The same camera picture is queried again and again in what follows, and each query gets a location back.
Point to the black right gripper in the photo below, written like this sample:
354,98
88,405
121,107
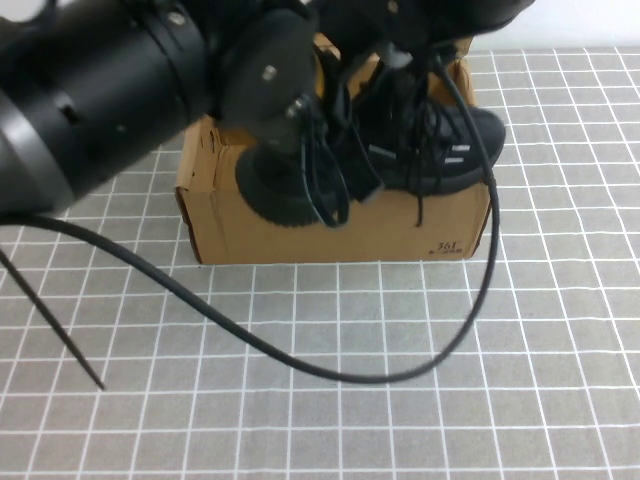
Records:
380,25

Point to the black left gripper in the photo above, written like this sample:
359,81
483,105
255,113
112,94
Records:
350,130

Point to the black knit sneaker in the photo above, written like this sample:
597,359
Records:
430,170

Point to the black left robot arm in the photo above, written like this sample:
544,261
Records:
100,90

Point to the brown cardboard shoe box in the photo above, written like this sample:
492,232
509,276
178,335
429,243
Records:
350,240

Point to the grey grid tablecloth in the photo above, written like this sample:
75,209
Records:
550,325

